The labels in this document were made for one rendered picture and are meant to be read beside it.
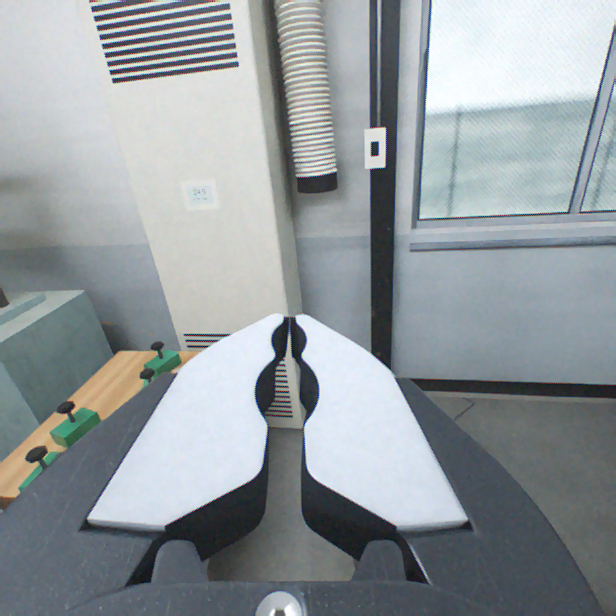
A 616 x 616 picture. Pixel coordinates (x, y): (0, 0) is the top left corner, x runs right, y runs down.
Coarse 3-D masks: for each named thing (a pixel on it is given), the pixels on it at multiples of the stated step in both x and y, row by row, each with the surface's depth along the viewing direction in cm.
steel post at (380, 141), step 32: (384, 0) 107; (384, 32) 111; (384, 64) 115; (384, 96) 119; (384, 128) 121; (384, 160) 126; (384, 192) 133; (384, 224) 139; (384, 256) 145; (384, 288) 152; (384, 320) 159; (384, 352) 167
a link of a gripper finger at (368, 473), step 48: (336, 336) 11; (336, 384) 9; (384, 384) 9; (336, 432) 7; (384, 432) 8; (336, 480) 6; (384, 480) 6; (432, 480) 7; (336, 528) 7; (384, 528) 6; (432, 528) 6
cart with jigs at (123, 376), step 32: (128, 352) 146; (160, 352) 129; (192, 352) 142; (96, 384) 128; (128, 384) 127; (64, 416) 114; (96, 416) 108; (32, 448) 103; (64, 448) 102; (0, 480) 94
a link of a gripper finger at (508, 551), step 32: (416, 416) 8; (448, 416) 8; (448, 448) 7; (480, 448) 7; (448, 480) 7; (480, 480) 7; (512, 480) 7; (480, 512) 6; (512, 512) 6; (416, 544) 6; (448, 544) 6; (480, 544) 6; (512, 544) 6; (544, 544) 6; (416, 576) 6; (448, 576) 5; (480, 576) 5; (512, 576) 5; (544, 576) 5; (576, 576) 5; (512, 608) 5; (544, 608) 5; (576, 608) 5
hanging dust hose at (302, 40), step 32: (288, 0) 103; (320, 0) 106; (288, 32) 107; (320, 32) 108; (288, 64) 111; (320, 64) 110; (288, 96) 117; (320, 96) 114; (320, 128) 118; (320, 160) 122; (320, 192) 127
